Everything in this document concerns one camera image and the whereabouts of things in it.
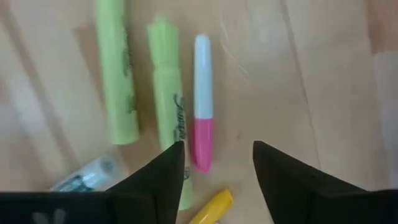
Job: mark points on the yellow white thin marker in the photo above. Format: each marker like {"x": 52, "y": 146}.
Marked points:
{"x": 214, "y": 207}

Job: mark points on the green chunky whiteboard marker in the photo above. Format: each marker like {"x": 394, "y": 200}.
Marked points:
{"x": 90, "y": 175}

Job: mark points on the green highlighter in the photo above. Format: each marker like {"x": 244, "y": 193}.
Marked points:
{"x": 168, "y": 93}
{"x": 116, "y": 77}

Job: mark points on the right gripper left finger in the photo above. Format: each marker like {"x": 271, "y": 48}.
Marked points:
{"x": 93, "y": 208}

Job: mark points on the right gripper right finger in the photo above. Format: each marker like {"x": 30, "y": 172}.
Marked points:
{"x": 326, "y": 205}

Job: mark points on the pink white thin marker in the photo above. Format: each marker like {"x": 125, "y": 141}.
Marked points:
{"x": 202, "y": 93}

